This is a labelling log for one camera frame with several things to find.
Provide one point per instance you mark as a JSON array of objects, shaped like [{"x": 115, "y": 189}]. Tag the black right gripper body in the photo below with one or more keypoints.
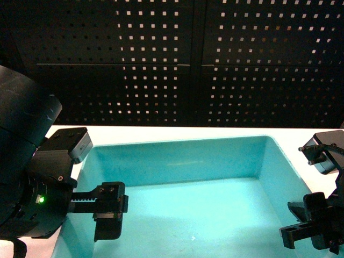
[{"x": 327, "y": 216}]

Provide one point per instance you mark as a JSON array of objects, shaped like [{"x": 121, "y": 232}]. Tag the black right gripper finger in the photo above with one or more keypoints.
[
  {"x": 301, "y": 231},
  {"x": 299, "y": 211}
]

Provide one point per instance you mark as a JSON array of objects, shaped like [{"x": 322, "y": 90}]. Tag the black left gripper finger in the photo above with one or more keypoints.
[
  {"x": 109, "y": 197},
  {"x": 108, "y": 226}
]

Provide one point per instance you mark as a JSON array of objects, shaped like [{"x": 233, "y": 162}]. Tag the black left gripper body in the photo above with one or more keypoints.
[{"x": 35, "y": 203}]

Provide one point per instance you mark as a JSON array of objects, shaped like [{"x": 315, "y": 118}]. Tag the teal plastic tray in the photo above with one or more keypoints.
[{"x": 200, "y": 198}]

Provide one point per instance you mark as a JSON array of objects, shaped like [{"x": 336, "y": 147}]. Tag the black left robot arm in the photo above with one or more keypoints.
[{"x": 27, "y": 113}]

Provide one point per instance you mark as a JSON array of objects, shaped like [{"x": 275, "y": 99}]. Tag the black perforated panel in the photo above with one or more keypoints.
[{"x": 272, "y": 64}]

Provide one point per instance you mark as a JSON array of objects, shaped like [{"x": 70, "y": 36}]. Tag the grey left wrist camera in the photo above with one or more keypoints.
[{"x": 76, "y": 141}]

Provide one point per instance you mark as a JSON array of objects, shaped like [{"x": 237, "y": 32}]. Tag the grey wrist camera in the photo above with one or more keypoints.
[
  {"x": 325, "y": 151},
  {"x": 76, "y": 141}
]

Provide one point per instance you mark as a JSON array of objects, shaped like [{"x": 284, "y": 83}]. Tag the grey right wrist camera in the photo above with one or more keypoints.
[{"x": 325, "y": 151}]

